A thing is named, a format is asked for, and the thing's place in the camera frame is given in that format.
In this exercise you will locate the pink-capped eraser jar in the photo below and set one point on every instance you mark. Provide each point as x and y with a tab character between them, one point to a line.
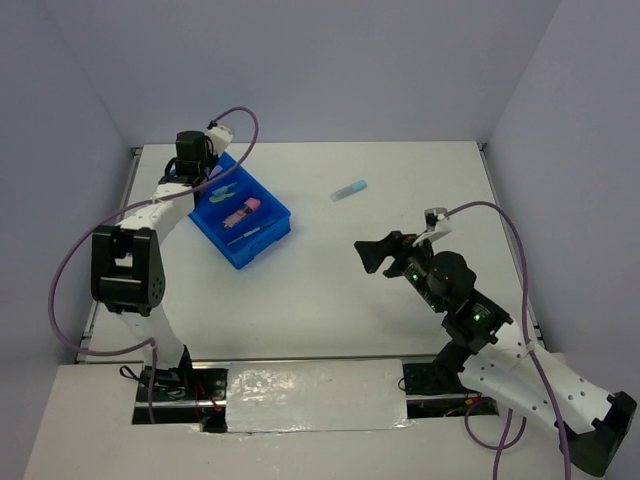
246	209

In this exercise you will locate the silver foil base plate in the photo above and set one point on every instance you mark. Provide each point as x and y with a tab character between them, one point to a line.
315	396

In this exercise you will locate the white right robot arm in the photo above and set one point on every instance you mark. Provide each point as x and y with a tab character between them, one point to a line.
487	353

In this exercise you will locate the blue-capped grey marker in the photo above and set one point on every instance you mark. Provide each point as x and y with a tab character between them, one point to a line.
349	190

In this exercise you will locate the blue mini stapler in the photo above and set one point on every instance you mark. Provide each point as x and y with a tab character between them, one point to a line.
224	191

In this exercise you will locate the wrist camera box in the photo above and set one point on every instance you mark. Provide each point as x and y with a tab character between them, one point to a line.
220	135
437	226

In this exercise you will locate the blue divided plastic bin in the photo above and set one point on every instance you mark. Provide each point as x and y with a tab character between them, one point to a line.
208	217

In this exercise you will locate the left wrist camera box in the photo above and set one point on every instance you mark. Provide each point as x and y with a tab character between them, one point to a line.
220	135

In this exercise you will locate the black thin pen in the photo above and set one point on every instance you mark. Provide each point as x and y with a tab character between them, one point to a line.
251	232

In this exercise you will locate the green highlighter pen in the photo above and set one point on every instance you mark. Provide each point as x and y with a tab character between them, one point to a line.
219	198

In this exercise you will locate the right aluminium table rail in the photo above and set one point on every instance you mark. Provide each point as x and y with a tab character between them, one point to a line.
533	326

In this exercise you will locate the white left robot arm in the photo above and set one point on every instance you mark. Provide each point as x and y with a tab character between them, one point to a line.
127	273

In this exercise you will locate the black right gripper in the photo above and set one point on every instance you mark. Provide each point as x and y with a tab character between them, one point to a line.
395	243

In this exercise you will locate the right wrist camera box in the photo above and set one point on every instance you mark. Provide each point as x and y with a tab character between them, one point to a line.
437	226

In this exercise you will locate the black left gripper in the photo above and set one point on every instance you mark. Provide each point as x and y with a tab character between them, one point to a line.
210	154

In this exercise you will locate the purple highlighter pen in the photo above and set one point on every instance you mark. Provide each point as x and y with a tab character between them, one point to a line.
217	170

